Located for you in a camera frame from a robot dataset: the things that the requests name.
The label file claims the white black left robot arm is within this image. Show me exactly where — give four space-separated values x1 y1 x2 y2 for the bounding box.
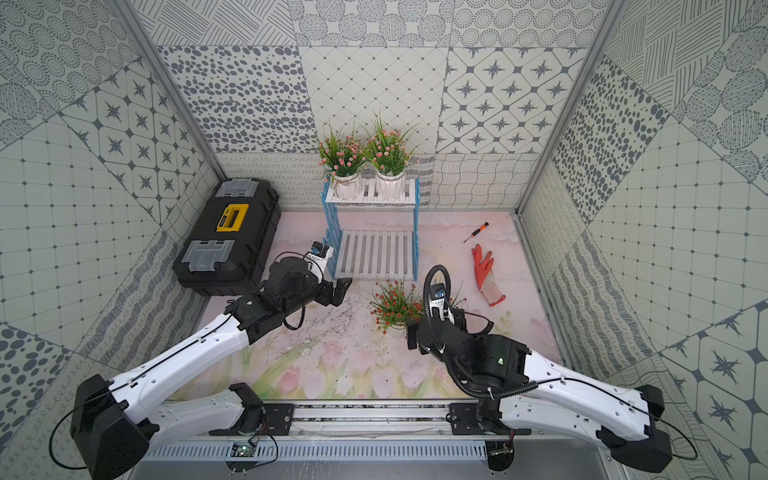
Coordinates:
64 242 352 479

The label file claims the red baby's breath potted plant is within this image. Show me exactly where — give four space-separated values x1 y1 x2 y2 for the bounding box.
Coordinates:
369 280 424 334

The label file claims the black yellow plastic toolbox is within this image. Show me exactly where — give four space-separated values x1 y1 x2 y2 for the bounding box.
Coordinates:
173 178 281 297

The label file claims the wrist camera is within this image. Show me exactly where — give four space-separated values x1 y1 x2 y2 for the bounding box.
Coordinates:
309 241 334 263
428 283 455 324

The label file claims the orange black screwdriver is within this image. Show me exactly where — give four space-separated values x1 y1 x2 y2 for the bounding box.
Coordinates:
462 222 489 243

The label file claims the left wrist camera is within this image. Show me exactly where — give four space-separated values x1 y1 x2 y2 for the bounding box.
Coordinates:
309 241 334 263

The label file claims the blue white wooden plant rack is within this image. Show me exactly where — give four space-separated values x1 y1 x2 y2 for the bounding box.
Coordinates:
322 178 421 280

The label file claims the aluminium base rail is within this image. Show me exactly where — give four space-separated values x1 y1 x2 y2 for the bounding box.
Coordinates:
144 399 613 471

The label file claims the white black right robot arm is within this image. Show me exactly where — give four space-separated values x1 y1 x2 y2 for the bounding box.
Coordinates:
407 265 699 473

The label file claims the red rubber work glove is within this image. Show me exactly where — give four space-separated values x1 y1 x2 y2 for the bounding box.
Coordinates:
471 244 506 307

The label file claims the pink baby's breath potted plant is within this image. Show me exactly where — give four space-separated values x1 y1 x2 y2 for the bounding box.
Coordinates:
317 127 366 200

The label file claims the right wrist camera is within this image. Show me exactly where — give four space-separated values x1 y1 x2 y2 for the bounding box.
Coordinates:
428 283 455 324

